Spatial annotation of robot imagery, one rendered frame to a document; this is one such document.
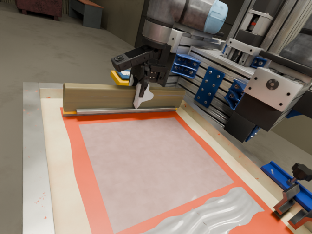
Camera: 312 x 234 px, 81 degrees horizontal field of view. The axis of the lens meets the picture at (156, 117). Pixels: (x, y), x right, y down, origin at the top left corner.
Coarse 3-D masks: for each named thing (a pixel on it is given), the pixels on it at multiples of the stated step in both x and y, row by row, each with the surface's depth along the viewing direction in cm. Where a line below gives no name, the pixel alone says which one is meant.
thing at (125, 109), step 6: (90, 108) 52; (96, 108) 53; (102, 108) 54; (108, 108) 55; (114, 108) 56; (120, 108) 57; (126, 108) 58; (132, 108) 59; (138, 108) 60; (144, 108) 61; (150, 108) 62; (156, 108) 64; (162, 108) 65; (168, 108) 66; (174, 108) 68
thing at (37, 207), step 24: (24, 96) 48; (48, 96) 56; (24, 120) 41; (24, 144) 36; (240, 144) 60; (24, 168) 32; (24, 192) 29; (48, 192) 30; (24, 216) 26; (48, 216) 27
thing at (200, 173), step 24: (144, 120) 62; (168, 120) 66; (168, 144) 54; (192, 144) 58; (168, 168) 46; (192, 168) 49; (216, 168) 52; (192, 192) 42; (216, 192) 44; (264, 216) 43
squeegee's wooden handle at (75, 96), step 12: (72, 84) 47; (84, 84) 49; (96, 84) 51; (72, 96) 48; (84, 96) 49; (96, 96) 51; (108, 96) 53; (120, 96) 55; (132, 96) 57; (156, 96) 62; (168, 96) 64; (180, 96) 67; (72, 108) 50; (84, 108) 51
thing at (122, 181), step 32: (96, 128) 51; (128, 128) 55; (96, 160) 42; (128, 160) 45; (160, 160) 48; (96, 192) 36; (128, 192) 38; (160, 192) 40; (96, 224) 31; (128, 224) 32
